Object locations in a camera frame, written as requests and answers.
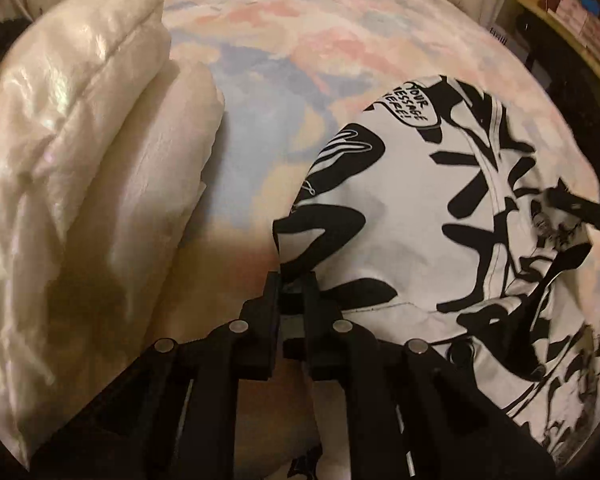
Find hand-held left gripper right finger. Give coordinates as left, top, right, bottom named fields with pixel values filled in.
left=302, top=271, right=556, bottom=480

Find wooden shelf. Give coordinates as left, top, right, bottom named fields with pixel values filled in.
left=517, top=0, right=600, bottom=91

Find pastel patterned bedsheet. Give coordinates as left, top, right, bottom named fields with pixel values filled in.
left=147, top=0, right=600, bottom=411

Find black and white printed garment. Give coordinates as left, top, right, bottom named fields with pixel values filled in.
left=272, top=75, right=600, bottom=480

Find cream white pillows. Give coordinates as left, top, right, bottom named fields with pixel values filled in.
left=0, top=0, right=226, bottom=467

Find pink boxes on shelf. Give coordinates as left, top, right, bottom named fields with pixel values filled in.
left=547, top=0, right=600, bottom=63

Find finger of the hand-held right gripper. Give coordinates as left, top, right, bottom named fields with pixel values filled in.
left=544, top=180, right=600, bottom=242

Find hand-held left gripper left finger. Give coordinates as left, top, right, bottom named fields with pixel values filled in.
left=30, top=271, right=283, bottom=480

